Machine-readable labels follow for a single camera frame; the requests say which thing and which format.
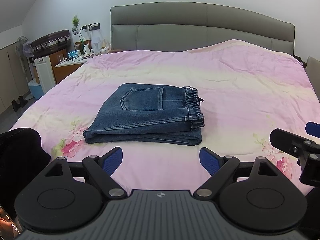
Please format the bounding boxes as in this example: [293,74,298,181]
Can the blue denim pants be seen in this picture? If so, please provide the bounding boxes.
[83,83,204,146]

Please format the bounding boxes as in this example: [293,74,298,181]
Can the grey bedside chair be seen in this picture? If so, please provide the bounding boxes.
[306,56,320,84]

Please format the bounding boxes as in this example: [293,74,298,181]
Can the pink floral bed cover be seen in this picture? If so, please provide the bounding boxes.
[15,40,319,193]

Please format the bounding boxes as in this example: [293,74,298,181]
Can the light blue trash bin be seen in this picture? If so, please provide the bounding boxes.
[28,79,44,100]

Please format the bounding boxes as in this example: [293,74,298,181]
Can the pair of black shoes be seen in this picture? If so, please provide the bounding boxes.
[11,95,28,112]

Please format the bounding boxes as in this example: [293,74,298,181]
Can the wooden nightstand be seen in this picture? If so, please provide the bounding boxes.
[49,49,87,84]

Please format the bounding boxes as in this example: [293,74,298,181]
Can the white bedside cabinet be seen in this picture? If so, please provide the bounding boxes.
[34,56,56,94]

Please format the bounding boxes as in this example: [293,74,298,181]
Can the beige wardrobe cabinets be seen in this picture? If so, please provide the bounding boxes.
[0,43,30,113]

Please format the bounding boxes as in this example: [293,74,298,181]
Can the dark brown suitcase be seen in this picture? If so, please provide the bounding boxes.
[31,30,71,59]

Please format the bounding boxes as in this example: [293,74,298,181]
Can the standing electric fan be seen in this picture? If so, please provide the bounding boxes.
[16,36,34,100]

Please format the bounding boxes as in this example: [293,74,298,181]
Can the small green potted plant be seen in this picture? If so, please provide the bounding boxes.
[72,15,80,35]

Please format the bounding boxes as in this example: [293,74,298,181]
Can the grey upholstered headboard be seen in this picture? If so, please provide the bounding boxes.
[110,2,295,55]

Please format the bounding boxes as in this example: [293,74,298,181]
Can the wall power outlet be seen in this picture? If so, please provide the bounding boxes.
[81,22,100,31]

